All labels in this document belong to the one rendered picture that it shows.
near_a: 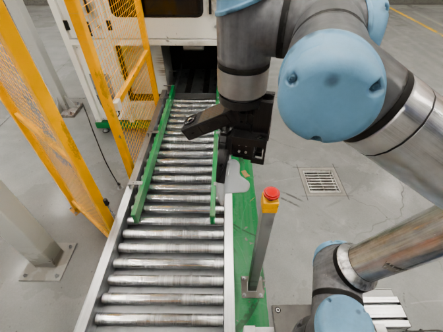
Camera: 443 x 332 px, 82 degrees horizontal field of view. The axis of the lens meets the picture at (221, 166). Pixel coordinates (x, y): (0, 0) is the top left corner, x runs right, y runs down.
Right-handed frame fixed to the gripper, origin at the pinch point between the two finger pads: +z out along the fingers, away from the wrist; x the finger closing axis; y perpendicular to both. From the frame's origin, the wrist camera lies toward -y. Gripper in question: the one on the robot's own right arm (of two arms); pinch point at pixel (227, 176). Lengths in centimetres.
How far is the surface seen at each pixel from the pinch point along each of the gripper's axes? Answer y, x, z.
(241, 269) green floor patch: 1, 47, 149
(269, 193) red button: 10, 35, 45
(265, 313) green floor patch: 22, 21, 149
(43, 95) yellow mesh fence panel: -81, 34, 10
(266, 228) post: 12, 34, 69
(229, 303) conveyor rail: 1, 3, 89
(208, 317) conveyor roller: -7, -4, 93
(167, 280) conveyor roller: -33, 7, 94
